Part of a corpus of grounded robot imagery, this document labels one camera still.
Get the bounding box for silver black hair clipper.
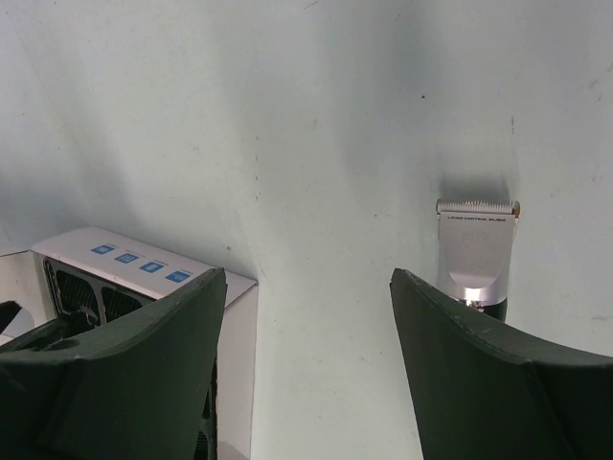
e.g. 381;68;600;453
436;198;520;321

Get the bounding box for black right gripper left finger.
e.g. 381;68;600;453
1;268;226;459

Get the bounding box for white box with black tray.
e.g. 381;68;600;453
1;227;258;459

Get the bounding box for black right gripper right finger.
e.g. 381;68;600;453
390;269;612;459

